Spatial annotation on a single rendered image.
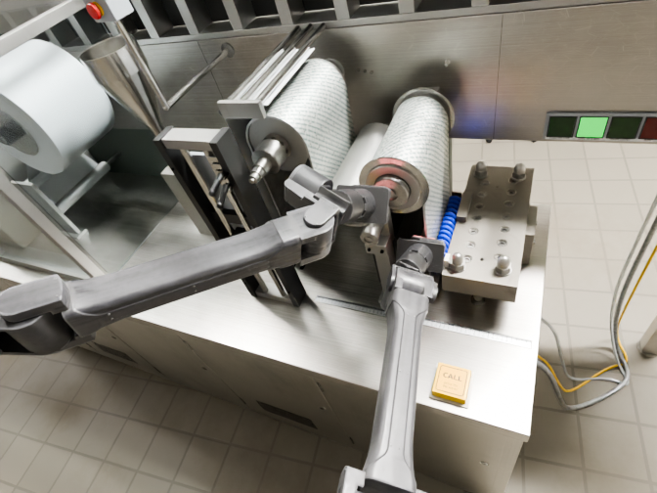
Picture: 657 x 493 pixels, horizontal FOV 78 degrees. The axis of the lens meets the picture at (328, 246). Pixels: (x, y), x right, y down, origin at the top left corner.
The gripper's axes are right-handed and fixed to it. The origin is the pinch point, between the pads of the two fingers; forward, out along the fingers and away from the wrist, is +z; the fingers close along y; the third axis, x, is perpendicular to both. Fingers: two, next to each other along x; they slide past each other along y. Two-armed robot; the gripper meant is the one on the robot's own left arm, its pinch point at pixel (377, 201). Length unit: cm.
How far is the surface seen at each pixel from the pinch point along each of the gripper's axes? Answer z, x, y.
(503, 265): 14.5, -12.4, 24.0
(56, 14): -6, 43, -93
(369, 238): 0.3, -7.7, -1.5
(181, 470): 37, -128, -96
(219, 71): 20, 33, -59
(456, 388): 5.0, -38.1, 18.6
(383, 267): 13.4, -16.6, -2.1
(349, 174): 7.0, 5.0, -9.7
